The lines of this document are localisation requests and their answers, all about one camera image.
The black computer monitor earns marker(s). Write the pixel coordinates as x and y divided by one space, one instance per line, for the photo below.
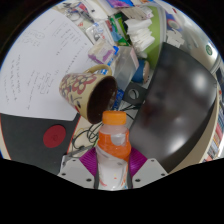
176 110

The stack of white napkins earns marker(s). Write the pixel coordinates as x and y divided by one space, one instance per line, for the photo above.
140 35

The beige floral mug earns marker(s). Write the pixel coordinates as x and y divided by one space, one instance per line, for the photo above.
80 88

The orange-capped drink bottle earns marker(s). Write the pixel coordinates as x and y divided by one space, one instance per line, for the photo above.
112 156

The clear plastic box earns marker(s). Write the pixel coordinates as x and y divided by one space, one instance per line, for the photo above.
126 65

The white handwritten paper sheet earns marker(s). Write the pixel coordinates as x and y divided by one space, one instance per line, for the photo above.
36 66

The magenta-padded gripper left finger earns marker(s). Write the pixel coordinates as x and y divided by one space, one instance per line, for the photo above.
75 171

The blue circuit board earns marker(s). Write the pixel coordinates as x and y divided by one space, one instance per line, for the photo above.
118 99

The blue round tin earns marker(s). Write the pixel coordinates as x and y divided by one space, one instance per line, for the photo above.
140 71

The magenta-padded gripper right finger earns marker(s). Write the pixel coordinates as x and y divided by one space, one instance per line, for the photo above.
150 171

